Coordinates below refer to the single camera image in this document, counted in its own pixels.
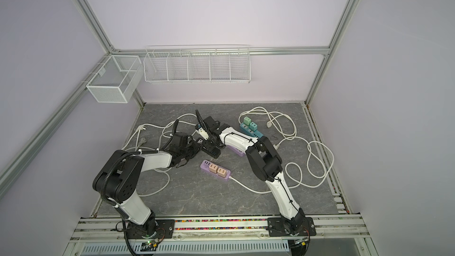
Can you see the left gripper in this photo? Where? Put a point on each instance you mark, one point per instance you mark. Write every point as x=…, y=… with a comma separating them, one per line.
x=195, y=147

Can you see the black power strip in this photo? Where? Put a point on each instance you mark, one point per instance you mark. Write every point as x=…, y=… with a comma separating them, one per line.
x=214, y=152

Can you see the purple power strip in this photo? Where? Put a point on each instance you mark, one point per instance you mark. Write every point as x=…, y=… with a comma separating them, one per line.
x=204, y=166
x=237, y=151

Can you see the green plug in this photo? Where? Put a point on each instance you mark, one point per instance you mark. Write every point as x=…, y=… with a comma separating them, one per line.
x=247, y=121

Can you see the teal power strip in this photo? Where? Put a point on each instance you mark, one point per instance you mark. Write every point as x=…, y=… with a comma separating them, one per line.
x=246, y=130

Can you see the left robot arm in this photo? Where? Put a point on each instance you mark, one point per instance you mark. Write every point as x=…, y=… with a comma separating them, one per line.
x=117, y=181

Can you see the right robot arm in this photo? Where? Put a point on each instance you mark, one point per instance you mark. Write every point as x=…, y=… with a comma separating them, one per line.
x=265, y=162

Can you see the pink plug front strip left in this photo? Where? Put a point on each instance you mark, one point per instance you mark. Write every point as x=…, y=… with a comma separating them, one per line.
x=213, y=168

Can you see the pink plug strip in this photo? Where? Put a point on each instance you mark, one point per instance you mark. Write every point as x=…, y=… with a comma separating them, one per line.
x=222, y=172
x=213, y=168

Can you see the pink plug front strip right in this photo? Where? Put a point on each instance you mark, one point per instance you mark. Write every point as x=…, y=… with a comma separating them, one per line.
x=222, y=172

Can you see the purple power strip front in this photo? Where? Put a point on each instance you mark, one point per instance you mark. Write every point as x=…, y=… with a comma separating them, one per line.
x=204, y=166

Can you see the white mesh box basket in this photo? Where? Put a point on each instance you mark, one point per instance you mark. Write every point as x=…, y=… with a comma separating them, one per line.
x=117, y=79

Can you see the grey wall plug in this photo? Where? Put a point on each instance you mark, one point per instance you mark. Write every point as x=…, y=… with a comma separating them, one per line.
x=142, y=141

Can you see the white wire basket rack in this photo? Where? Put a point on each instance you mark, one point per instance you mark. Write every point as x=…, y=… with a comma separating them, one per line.
x=197, y=64

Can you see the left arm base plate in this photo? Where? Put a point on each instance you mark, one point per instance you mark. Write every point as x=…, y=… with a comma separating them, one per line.
x=158, y=229

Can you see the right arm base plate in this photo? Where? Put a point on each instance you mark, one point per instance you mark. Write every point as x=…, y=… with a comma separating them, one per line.
x=282, y=227

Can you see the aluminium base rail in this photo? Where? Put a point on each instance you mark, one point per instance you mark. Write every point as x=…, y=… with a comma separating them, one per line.
x=224, y=228

